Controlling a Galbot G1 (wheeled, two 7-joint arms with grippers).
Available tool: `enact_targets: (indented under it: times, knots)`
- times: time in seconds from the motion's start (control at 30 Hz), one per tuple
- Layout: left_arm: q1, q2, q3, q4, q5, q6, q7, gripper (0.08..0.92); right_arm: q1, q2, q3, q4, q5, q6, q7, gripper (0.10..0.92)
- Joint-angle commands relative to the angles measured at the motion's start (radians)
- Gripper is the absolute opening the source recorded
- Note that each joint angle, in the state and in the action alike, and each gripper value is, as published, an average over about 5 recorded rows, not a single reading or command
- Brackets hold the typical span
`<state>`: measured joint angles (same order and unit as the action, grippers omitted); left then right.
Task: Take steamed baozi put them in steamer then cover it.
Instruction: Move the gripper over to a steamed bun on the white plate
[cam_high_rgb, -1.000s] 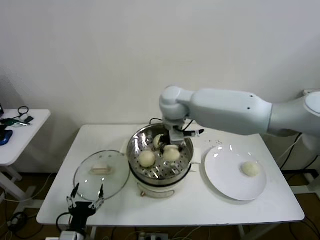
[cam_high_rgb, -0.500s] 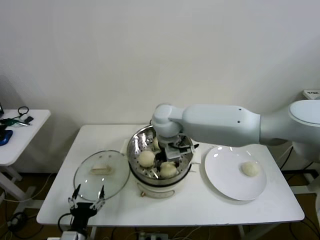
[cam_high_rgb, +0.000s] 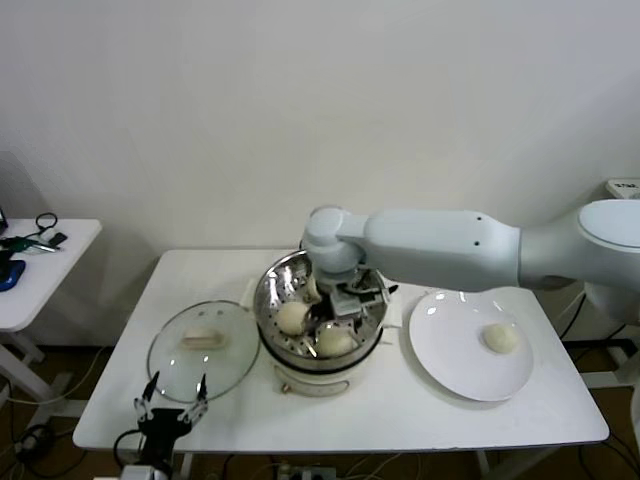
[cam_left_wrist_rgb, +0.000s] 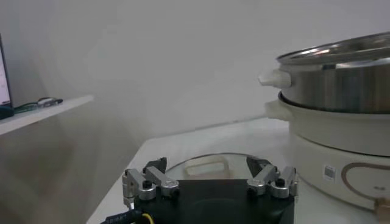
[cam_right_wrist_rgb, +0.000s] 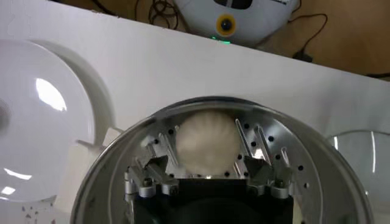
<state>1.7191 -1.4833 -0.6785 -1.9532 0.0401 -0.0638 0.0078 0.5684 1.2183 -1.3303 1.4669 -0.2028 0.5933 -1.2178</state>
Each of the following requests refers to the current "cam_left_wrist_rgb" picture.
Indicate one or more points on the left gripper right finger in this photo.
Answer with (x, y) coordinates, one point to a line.
(265, 178)

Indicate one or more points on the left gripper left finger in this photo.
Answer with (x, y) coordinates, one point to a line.
(158, 179)

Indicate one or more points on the round glass pot lid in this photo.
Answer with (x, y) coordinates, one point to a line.
(189, 165)

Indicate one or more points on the perforated steel steamer basket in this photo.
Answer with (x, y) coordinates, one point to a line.
(335, 88)

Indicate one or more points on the white electric cooker base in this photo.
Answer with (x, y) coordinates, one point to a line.
(320, 143)

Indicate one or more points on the white side table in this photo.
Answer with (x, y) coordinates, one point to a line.
(45, 114)

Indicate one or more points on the small black device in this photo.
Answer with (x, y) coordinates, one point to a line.
(51, 102)

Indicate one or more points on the green tool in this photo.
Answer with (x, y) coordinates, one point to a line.
(26, 107)

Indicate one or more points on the blue object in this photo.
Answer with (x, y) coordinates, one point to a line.
(6, 112)

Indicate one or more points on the black monitor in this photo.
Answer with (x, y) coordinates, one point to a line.
(3, 76)

